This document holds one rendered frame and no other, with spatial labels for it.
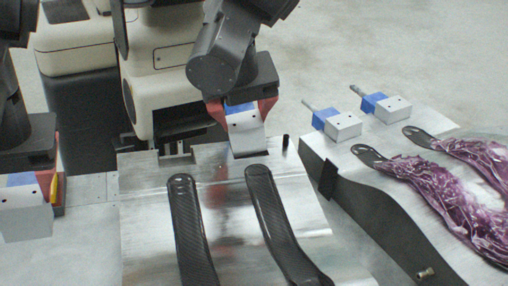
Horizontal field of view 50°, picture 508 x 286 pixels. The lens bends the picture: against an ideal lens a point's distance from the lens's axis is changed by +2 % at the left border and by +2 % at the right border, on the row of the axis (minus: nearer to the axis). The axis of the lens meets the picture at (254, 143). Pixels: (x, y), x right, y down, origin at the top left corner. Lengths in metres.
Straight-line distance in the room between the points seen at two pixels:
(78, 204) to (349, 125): 0.44
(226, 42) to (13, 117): 0.22
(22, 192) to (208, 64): 0.26
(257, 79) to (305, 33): 2.49
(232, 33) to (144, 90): 0.56
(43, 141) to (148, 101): 0.56
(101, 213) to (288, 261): 0.33
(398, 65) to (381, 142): 2.08
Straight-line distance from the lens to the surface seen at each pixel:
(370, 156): 0.88
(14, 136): 0.59
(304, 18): 3.37
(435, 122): 0.98
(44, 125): 0.62
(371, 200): 0.78
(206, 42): 0.59
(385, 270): 0.78
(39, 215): 0.66
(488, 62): 3.18
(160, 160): 0.81
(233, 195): 0.73
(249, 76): 0.69
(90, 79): 1.42
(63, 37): 1.36
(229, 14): 0.60
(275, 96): 0.71
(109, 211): 0.85
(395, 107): 0.95
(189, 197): 0.73
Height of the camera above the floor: 1.38
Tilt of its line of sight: 38 degrees down
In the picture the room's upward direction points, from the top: 2 degrees clockwise
